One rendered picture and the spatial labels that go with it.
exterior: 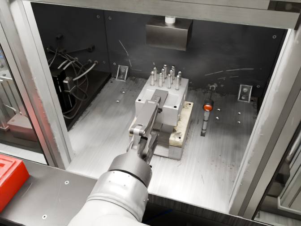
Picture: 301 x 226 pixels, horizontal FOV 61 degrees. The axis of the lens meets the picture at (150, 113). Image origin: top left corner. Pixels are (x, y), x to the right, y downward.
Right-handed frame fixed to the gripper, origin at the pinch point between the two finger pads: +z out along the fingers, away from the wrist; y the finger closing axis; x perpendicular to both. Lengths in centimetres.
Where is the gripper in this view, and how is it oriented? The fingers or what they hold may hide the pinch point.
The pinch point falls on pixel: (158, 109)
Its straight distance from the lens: 57.6
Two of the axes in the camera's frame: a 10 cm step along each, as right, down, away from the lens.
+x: -9.6, -1.9, 2.2
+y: -0.1, -7.5, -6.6
